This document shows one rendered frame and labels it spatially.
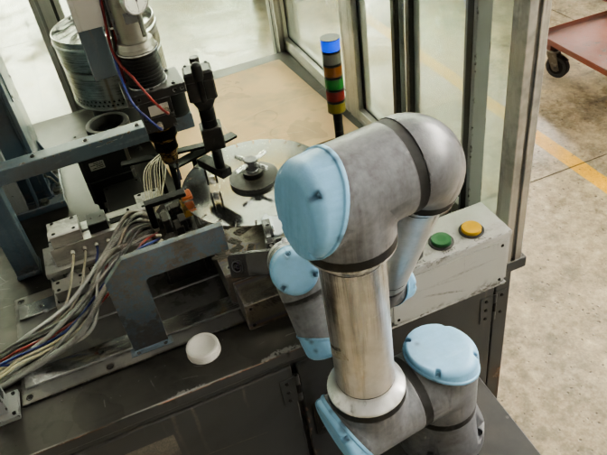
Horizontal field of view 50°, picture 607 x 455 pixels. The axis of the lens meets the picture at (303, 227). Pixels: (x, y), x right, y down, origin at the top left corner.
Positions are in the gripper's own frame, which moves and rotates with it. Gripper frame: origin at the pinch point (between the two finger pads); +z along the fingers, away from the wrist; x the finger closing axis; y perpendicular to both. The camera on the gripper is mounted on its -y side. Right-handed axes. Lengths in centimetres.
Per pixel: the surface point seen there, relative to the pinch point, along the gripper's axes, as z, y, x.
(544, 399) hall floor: 53, 74, -71
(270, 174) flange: 9.8, 4.1, 15.3
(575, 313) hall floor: 77, 101, -55
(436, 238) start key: -9.6, 32.4, -4.2
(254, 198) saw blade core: 5.5, -0.7, 11.2
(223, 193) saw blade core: 9.0, -6.9, 13.5
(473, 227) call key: -9.0, 40.5, -3.7
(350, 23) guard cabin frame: 45, 37, 51
